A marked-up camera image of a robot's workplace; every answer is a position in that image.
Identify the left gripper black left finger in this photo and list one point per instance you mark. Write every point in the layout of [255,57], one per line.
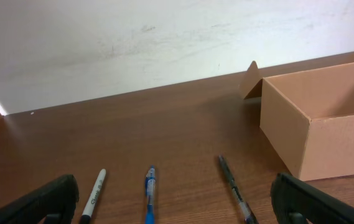
[54,202]

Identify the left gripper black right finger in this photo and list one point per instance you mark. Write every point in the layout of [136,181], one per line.
[294,201]

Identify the cardboard box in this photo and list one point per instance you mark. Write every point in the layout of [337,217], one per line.
[308,117]

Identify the blue ballpoint pen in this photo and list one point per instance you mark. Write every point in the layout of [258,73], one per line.
[150,186]

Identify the black ballpoint pen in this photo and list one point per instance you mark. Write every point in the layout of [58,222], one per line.
[248,214]

